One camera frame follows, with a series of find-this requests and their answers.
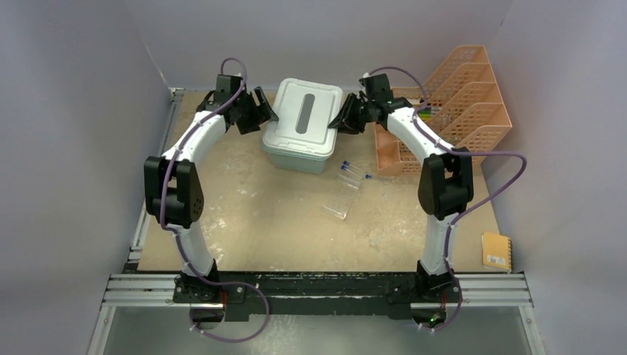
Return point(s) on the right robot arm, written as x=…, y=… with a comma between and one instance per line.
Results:
x=445, y=184

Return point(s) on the clear acrylic tube rack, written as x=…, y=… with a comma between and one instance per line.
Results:
x=342, y=194

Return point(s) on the blue capped test tube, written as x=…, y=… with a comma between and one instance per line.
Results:
x=359, y=174
x=347, y=166

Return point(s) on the yellow spiral notebook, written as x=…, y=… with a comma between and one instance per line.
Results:
x=497, y=252

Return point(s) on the teal plastic bin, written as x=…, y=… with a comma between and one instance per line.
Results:
x=302, y=161

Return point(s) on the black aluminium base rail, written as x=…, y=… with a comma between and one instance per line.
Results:
x=397, y=295

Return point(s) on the white plastic bin lid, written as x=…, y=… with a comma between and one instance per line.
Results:
x=305, y=110

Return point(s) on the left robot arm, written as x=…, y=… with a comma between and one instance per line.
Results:
x=172, y=188

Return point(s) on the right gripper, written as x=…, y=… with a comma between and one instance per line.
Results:
x=344, y=122

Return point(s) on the markers in organizer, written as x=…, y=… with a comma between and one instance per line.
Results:
x=429, y=112

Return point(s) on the orange plastic file organizer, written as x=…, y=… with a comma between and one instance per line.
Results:
x=473, y=113

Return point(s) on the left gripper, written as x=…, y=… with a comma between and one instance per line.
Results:
x=262, y=114

